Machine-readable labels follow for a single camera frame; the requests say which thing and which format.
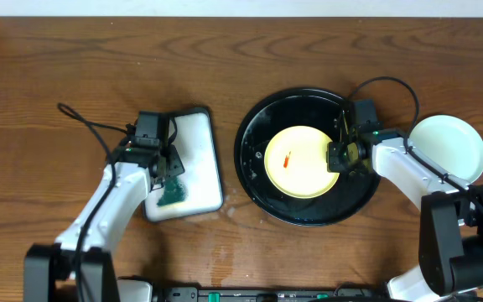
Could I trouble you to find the green yellow sponge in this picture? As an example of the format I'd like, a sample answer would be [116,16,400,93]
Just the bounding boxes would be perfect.
[157,177,188,207]

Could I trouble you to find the yellow plate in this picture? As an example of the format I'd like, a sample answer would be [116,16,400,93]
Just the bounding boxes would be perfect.
[264,126,339,199]

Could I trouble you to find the light blue plate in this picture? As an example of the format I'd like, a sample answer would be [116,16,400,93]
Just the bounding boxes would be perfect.
[410,115,483,183]

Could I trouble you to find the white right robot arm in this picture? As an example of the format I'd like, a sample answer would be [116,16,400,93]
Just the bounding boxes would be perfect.
[325,126,483,301]

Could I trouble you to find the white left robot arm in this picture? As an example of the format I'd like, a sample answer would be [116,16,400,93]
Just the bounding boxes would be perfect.
[23,138,184,301]

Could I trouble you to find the white rectangular tray black rim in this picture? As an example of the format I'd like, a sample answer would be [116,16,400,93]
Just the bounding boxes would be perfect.
[143,107,223,222]

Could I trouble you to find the round black tray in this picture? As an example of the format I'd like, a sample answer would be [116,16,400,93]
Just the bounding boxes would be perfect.
[234,87,380,226]

